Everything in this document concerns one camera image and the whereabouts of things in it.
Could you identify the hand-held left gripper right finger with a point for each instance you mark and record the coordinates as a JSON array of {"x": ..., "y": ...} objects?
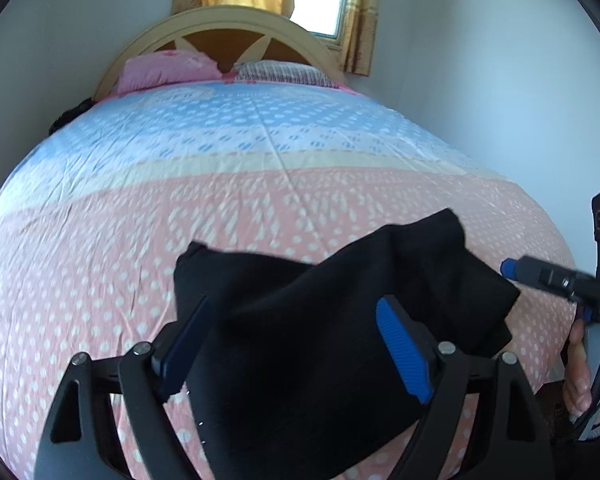
[{"x": 405, "y": 350}]

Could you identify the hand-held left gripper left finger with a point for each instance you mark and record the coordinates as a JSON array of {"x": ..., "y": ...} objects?
[{"x": 182, "y": 345}]

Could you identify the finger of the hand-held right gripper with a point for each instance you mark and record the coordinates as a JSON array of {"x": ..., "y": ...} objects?
[{"x": 540, "y": 272}]

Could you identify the black pants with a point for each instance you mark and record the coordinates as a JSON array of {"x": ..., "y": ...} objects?
[{"x": 330, "y": 335}]

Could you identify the person's right hand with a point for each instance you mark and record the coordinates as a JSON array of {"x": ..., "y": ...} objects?
[{"x": 577, "y": 365}]

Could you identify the polka dot bed sheet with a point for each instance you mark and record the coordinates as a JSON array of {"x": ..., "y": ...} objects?
[{"x": 230, "y": 160}]

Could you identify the dark cloth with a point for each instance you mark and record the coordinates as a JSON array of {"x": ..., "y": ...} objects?
[{"x": 70, "y": 117}]

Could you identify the pink pillow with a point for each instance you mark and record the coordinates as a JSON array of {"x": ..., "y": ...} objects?
[{"x": 165, "y": 70}]

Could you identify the striped pillow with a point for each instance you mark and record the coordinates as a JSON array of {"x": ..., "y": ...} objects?
[{"x": 285, "y": 71}]

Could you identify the wooden bed headboard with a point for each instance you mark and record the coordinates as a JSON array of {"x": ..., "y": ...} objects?
[{"x": 220, "y": 22}]

